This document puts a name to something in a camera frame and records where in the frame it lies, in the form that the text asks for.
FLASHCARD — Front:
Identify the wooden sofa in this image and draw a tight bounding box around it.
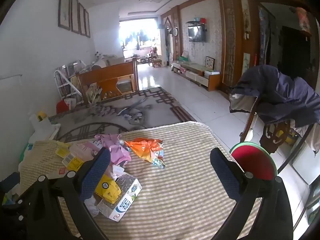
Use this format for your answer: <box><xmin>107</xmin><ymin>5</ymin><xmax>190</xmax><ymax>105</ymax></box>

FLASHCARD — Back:
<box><xmin>77</xmin><ymin>57</ymin><xmax>139</xmax><ymax>105</ymax></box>

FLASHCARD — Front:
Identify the pink plastic wrapper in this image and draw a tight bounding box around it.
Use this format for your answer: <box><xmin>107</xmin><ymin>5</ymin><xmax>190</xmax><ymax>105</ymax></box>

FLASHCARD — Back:
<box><xmin>95</xmin><ymin>134</ymin><xmax>132</xmax><ymax>167</ymax></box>

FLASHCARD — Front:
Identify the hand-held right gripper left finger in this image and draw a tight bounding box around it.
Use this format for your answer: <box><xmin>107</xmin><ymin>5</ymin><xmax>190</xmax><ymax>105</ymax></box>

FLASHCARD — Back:
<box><xmin>24</xmin><ymin>147</ymin><xmax>111</xmax><ymax>240</ymax></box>

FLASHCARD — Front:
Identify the blue white snack wrapper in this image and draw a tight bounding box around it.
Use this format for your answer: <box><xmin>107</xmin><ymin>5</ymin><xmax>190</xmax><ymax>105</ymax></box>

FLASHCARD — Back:
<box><xmin>150</xmin><ymin>152</ymin><xmax>167</xmax><ymax>169</ymax></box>

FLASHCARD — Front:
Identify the yellow label packet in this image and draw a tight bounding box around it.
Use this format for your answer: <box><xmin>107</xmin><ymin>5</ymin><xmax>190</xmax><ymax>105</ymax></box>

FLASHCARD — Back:
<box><xmin>62</xmin><ymin>155</ymin><xmax>84</xmax><ymax>172</ymax></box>
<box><xmin>55</xmin><ymin>144</ymin><xmax>72</xmax><ymax>158</ymax></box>

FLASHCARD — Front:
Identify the grey patterned rug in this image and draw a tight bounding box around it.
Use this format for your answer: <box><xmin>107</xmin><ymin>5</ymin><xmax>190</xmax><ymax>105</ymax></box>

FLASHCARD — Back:
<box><xmin>49</xmin><ymin>87</ymin><xmax>197</xmax><ymax>143</ymax></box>

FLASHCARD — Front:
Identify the printed cardboard box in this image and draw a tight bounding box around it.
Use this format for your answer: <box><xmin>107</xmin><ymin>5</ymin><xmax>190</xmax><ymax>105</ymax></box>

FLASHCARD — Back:
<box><xmin>86</xmin><ymin>82</ymin><xmax>103</xmax><ymax>103</ymax></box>

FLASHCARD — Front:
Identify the wall television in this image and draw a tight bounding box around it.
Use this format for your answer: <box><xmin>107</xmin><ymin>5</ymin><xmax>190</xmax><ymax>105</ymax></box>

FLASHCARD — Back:
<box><xmin>188</xmin><ymin>25</ymin><xmax>207</xmax><ymax>43</ymax></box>

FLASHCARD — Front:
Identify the red round stool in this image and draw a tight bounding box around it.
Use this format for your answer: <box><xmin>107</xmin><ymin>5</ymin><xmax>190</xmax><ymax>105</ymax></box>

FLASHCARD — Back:
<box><xmin>229</xmin><ymin>142</ymin><xmax>277</xmax><ymax>181</ymax></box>

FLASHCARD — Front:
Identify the wall shelf with bowls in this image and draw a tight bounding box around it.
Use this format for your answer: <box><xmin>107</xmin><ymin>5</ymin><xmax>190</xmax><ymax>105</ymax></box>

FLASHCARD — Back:
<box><xmin>186</xmin><ymin>17</ymin><xmax>208</xmax><ymax>26</ymax></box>

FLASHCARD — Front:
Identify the beige striped tablecloth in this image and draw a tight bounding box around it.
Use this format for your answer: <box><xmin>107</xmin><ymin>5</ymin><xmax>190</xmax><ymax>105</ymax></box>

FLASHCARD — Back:
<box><xmin>19</xmin><ymin>121</ymin><xmax>263</xmax><ymax>240</ymax></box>

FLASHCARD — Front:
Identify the crumpled white tissue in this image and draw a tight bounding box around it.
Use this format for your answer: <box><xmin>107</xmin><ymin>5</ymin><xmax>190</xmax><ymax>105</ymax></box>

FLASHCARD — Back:
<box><xmin>84</xmin><ymin>195</ymin><xmax>101</xmax><ymax>218</ymax></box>

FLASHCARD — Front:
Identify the framed wall picture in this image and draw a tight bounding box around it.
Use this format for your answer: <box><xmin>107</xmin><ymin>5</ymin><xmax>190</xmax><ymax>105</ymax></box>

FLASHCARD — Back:
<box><xmin>71</xmin><ymin>0</ymin><xmax>81</xmax><ymax>34</ymax></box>
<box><xmin>79</xmin><ymin>3</ymin><xmax>86</xmax><ymax>36</ymax></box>
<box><xmin>84</xmin><ymin>9</ymin><xmax>91</xmax><ymax>39</ymax></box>
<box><xmin>58</xmin><ymin>0</ymin><xmax>71</xmax><ymax>31</ymax></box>

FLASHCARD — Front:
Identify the white jug with yellow cap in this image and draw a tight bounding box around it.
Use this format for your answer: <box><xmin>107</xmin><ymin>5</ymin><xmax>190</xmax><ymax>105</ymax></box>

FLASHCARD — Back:
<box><xmin>29</xmin><ymin>111</ymin><xmax>52</xmax><ymax>141</ymax></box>

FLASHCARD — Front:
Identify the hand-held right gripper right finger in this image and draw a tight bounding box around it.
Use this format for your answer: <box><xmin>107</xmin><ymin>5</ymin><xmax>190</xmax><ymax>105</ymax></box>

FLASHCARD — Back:
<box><xmin>210</xmin><ymin>147</ymin><xmax>293</xmax><ymax>240</ymax></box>

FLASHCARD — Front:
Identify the white milk carton box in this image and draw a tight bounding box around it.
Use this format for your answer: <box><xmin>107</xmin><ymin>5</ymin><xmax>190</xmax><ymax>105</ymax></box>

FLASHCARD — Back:
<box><xmin>96</xmin><ymin>172</ymin><xmax>143</xmax><ymax>222</ymax></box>

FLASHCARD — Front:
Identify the orange snack bag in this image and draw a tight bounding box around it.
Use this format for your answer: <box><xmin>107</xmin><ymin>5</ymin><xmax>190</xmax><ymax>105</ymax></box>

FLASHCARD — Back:
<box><xmin>124</xmin><ymin>137</ymin><xmax>164</xmax><ymax>162</ymax></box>

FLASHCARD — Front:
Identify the red plastic bag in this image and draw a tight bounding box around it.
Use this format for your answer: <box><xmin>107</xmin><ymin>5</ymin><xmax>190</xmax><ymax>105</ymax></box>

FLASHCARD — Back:
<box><xmin>56</xmin><ymin>99</ymin><xmax>70</xmax><ymax>114</ymax></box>

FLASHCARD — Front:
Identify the carved wooden chair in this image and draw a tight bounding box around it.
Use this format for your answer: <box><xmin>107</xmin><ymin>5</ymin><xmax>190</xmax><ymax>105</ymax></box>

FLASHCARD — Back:
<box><xmin>239</xmin><ymin>96</ymin><xmax>320</xmax><ymax>155</ymax></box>

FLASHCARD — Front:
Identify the dark blue jacket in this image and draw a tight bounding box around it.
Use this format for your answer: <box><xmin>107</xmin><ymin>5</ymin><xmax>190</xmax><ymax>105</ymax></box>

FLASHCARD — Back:
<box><xmin>229</xmin><ymin>65</ymin><xmax>320</xmax><ymax>128</ymax></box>

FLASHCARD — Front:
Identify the wooden television cabinet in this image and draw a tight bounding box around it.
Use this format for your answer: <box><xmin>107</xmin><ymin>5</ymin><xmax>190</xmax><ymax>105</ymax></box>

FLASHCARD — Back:
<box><xmin>172</xmin><ymin>60</ymin><xmax>221</xmax><ymax>92</ymax></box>

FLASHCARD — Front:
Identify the white metal rack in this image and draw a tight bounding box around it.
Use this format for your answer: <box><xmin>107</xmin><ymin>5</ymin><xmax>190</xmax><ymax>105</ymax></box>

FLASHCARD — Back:
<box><xmin>54</xmin><ymin>65</ymin><xmax>86</xmax><ymax>106</ymax></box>

